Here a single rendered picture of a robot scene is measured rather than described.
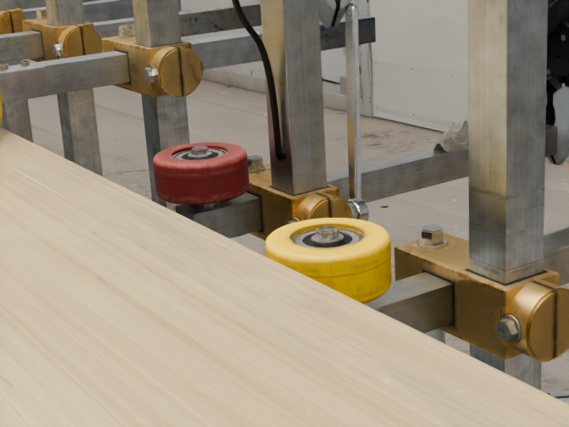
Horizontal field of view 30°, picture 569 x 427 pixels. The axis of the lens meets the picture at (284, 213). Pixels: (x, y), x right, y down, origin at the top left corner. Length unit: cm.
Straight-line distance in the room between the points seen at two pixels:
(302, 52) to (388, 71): 411
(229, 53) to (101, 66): 15
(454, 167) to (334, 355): 55
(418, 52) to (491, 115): 413
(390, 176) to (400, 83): 393
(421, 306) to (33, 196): 32
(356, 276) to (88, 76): 53
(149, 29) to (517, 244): 51
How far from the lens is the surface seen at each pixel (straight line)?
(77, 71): 110
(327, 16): 96
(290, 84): 87
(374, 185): 100
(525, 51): 68
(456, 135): 107
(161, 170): 88
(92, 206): 80
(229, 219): 91
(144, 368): 53
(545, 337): 71
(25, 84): 108
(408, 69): 487
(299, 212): 88
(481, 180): 70
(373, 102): 510
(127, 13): 167
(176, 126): 111
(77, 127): 134
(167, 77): 106
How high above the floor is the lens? 113
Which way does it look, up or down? 18 degrees down
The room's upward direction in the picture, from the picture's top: 3 degrees counter-clockwise
